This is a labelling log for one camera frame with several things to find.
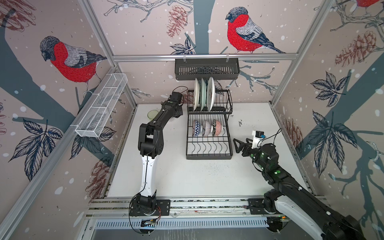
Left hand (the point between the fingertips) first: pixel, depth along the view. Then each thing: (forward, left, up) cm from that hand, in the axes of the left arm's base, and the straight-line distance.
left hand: (176, 111), depth 102 cm
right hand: (-28, -38, +6) cm, 47 cm away
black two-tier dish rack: (-23, -24, -10) cm, 35 cm away
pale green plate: (-10, -18, +24) cm, 32 cm away
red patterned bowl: (-15, -29, 0) cm, 32 cm away
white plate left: (-10, -14, +24) cm, 29 cm away
